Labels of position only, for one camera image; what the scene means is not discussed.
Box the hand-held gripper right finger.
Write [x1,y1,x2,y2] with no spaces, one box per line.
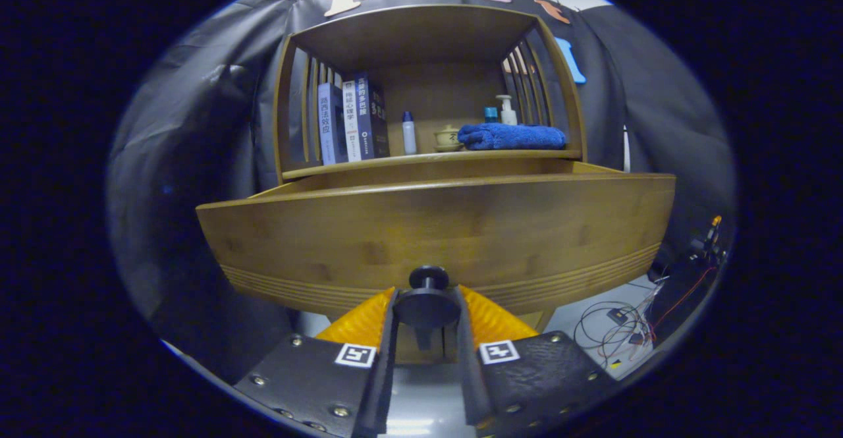
[454,285,620,438]

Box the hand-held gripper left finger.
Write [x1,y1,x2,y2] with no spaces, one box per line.
[234,287,399,438]

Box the black drawer knob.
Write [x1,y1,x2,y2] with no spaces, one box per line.
[394,265,462,350]

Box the wooden countertop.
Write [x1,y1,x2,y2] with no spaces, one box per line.
[282,149,583,180]

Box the wooden cabinet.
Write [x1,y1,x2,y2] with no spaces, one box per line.
[273,5,587,365]

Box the black equipment with orange tip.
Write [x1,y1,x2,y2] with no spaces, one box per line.
[649,214,728,346]

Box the beige lidded teacup with saucer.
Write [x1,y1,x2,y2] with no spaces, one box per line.
[433,125,463,153]

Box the blue folded towel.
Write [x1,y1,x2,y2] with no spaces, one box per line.
[458,123,567,151]

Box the white spine book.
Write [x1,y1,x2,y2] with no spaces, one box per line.
[342,80,364,163]

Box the grey-blue book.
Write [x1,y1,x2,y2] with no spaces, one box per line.
[317,82,348,165]

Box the dark blue book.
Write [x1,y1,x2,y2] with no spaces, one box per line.
[354,72,391,160]

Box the black cable bundle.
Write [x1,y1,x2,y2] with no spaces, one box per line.
[574,280,666,366]

